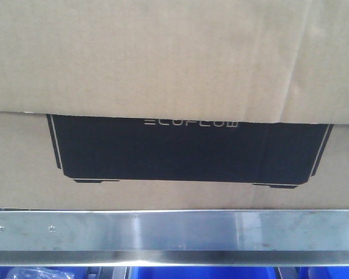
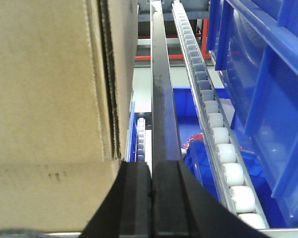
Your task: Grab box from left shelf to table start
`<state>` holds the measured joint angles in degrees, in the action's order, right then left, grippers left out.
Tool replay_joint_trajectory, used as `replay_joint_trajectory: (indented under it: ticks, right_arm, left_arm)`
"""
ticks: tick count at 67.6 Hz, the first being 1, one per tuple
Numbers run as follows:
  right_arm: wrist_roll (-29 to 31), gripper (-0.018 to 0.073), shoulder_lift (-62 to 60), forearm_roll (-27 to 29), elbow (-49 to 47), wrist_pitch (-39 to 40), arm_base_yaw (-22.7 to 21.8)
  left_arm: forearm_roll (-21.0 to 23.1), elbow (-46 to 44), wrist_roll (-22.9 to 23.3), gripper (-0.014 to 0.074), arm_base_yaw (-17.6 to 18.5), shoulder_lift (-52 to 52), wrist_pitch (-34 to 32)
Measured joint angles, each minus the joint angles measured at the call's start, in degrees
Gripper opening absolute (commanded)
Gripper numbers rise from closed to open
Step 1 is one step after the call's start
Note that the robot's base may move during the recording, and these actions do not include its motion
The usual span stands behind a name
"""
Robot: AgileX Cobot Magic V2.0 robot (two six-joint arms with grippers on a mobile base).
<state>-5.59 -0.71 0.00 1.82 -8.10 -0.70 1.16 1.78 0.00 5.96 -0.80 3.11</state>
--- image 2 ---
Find silver metal shelf beam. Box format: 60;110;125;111
46;228;298;238

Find brown cardboard box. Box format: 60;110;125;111
0;0;138;232

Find short white roller track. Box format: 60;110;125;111
136;118;146;162

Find dark metal shelf rail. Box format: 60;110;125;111
150;0;182;165

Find large blue plastic bin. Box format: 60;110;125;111
207;0;298;228

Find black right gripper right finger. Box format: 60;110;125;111
152;161;265;238

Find lower blue plastic bin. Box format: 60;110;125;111
173;87;288;228

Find white roller conveyor track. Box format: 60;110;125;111
172;0;269;230

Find black cable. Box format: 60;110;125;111
0;229;44;238

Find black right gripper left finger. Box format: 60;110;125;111
80;162;151;238

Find red floor frame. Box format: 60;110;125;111
134;18;212;61

